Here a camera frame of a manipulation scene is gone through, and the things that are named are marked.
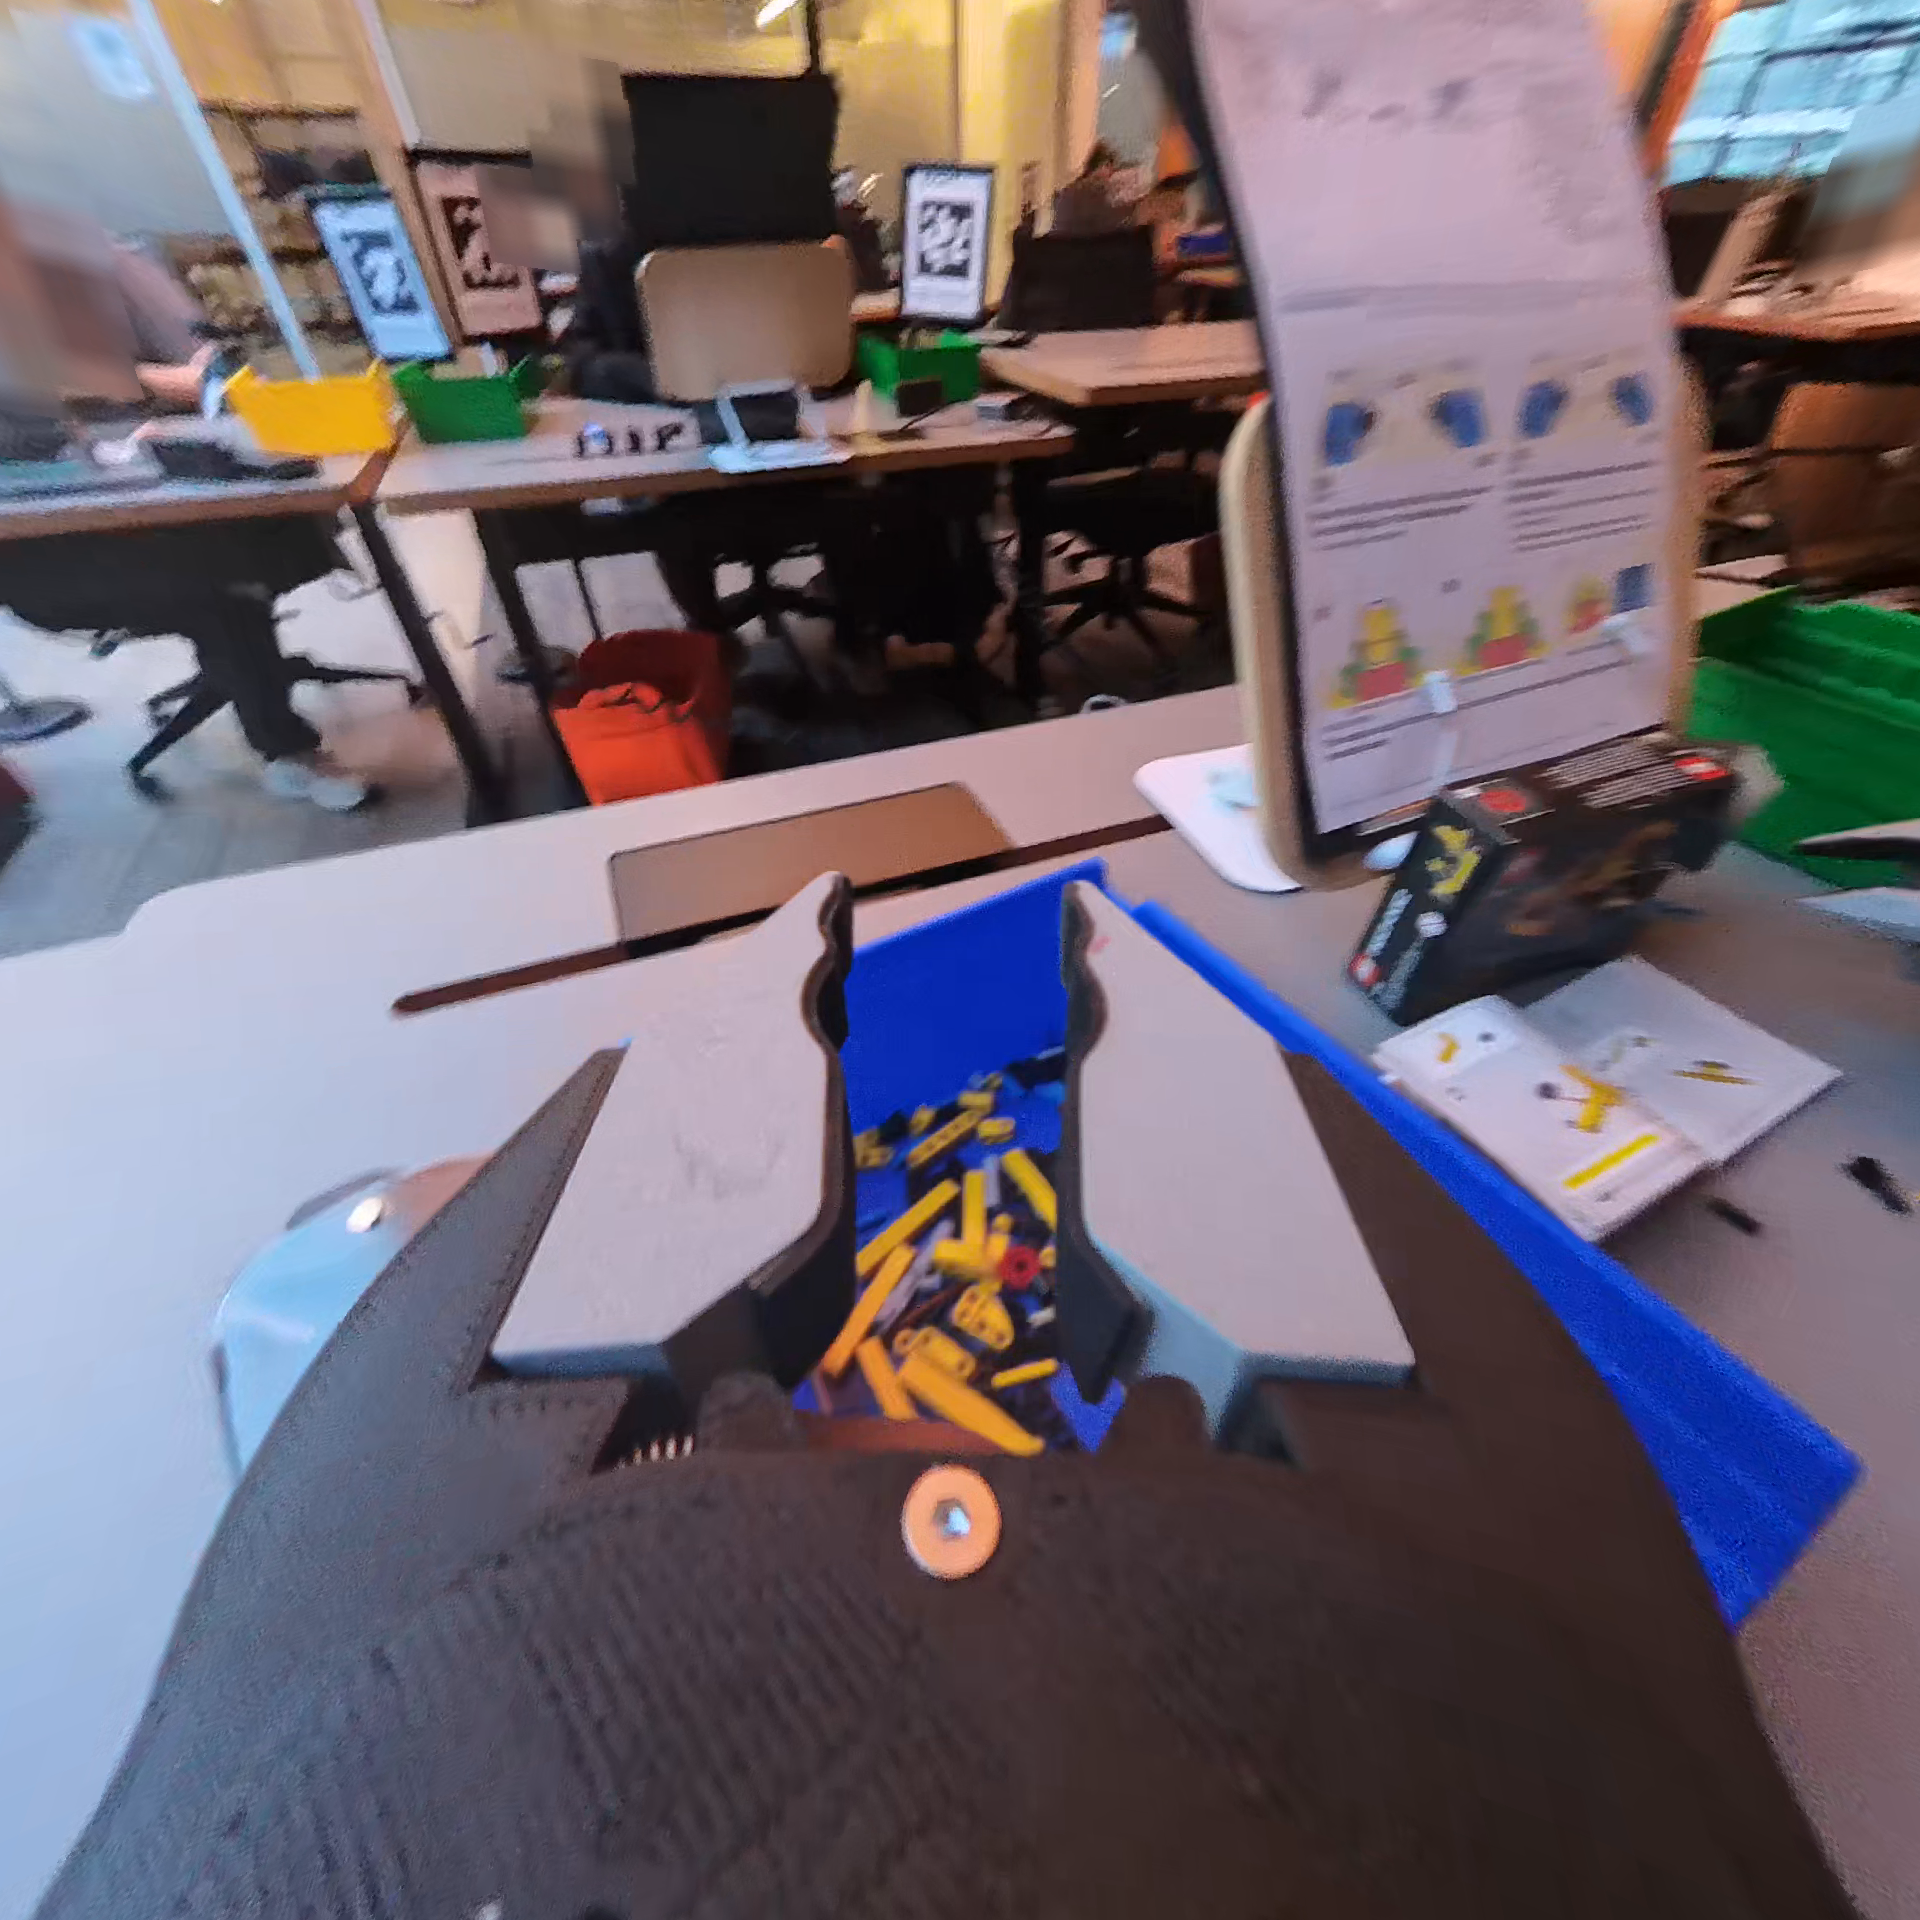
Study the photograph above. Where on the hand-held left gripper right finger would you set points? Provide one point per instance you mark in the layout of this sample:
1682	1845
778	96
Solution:
1214	1184

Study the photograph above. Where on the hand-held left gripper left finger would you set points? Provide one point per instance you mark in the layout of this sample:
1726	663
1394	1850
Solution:
692	1172

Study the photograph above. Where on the pile of lego pieces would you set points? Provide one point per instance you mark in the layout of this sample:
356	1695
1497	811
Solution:
962	1244

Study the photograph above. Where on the blue plastic bin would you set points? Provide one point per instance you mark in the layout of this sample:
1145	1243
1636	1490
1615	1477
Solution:
1652	1350

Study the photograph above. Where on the lego instruction booklet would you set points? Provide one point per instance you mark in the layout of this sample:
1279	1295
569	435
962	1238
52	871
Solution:
1652	1080

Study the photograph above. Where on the black lego box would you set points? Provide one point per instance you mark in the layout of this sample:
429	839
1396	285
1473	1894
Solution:
1559	870

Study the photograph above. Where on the grey desk hatch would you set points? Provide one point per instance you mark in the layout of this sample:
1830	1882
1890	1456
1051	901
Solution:
811	870

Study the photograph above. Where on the orange bag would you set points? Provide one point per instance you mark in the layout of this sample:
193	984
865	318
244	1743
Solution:
646	727

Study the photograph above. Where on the beige display stand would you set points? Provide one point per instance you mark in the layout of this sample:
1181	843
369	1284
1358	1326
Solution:
1261	600

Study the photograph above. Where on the wooden office table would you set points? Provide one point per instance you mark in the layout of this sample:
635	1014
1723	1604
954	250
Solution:
601	475
181	487
1142	360

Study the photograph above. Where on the white desktop device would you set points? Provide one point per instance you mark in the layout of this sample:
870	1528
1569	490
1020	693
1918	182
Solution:
765	422

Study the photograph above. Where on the large green plastic bin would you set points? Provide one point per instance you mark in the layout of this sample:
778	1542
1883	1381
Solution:
1817	704

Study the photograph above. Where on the black office chair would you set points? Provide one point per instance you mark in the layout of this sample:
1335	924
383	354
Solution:
165	587

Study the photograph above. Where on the small green plastic bin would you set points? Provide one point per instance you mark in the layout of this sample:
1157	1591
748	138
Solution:
918	368
466	406

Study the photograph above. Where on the yellow plastic bin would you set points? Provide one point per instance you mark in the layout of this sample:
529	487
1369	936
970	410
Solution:
307	413

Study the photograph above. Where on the beige office chair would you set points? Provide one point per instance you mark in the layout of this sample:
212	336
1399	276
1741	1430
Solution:
747	317

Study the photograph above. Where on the printed instruction sheet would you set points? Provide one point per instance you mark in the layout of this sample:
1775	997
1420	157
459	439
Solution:
1442	301

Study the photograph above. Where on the black monitor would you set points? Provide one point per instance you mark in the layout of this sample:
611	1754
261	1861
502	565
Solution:
731	158

